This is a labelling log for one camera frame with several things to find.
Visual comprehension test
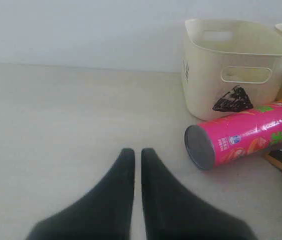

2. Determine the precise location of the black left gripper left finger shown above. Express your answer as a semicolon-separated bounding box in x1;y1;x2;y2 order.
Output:
27;148;135;240

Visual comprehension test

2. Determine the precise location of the pink chips can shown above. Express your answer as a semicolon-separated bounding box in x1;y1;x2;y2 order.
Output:
184;104;282;170

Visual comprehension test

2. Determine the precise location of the cream bin triangle mark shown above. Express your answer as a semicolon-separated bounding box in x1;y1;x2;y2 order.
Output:
182;18;282;121

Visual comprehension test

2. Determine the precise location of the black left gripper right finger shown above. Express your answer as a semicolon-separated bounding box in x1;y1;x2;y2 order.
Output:
141;148;257;240

